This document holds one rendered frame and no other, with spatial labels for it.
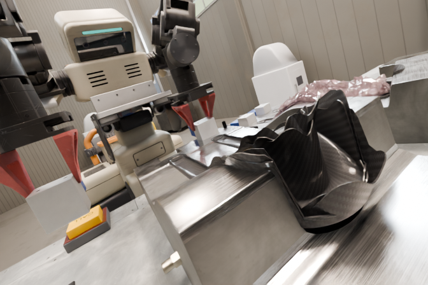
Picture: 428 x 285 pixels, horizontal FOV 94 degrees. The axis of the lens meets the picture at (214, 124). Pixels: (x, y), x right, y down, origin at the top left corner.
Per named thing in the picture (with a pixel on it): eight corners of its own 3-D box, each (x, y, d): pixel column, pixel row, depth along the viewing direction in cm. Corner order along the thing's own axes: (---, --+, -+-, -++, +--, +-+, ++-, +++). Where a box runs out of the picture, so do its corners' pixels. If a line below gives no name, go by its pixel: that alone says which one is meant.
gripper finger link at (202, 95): (224, 119, 51) (213, 84, 48) (200, 132, 48) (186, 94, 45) (211, 118, 57) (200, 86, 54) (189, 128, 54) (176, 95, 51)
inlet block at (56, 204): (64, 198, 37) (49, 172, 36) (93, 184, 39) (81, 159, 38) (46, 235, 25) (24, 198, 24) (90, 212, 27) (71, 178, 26)
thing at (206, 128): (185, 137, 60) (178, 121, 59) (199, 130, 63) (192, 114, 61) (204, 145, 49) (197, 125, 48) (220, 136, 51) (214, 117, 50)
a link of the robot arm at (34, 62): (44, 64, 60) (20, 67, 57) (29, 32, 53) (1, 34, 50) (51, 84, 57) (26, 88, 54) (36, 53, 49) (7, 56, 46)
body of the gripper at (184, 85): (214, 88, 49) (205, 58, 47) (178, 104, 45) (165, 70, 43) (202, 90, 55) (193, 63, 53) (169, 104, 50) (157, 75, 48)
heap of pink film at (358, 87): (267, 123, 56) (260, 96, 54) (292, 104, 68) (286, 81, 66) (391, 107, 37) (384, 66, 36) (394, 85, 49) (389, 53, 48)
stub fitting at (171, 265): (179, 259, 23) (164, 270, 23) (174, 247, 23) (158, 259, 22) (183, 266, 22) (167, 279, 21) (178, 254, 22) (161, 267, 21)
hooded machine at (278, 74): (319, 110, 346) (299, 32, 321) (301, 123, 312) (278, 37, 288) (282, 114, 406) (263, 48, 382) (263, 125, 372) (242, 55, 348)
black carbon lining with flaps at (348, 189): (167, 170, 43) (150, 129, 41) (227, 139, 50) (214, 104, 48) (319, 285, 13) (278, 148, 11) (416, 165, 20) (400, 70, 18)
